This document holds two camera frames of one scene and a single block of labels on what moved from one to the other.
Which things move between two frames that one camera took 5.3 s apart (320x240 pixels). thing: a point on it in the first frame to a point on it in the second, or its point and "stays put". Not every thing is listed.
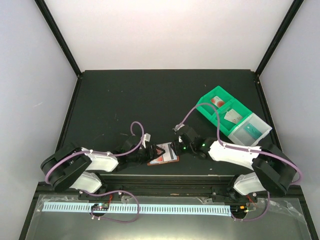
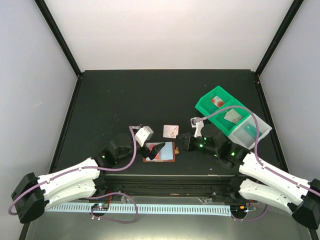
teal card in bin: x=252 y=131 stays put
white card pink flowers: x=169 y=154 to x=170 y=131
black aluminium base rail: x=158 y=185 stays put
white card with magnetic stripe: x=233 y=116 stays put
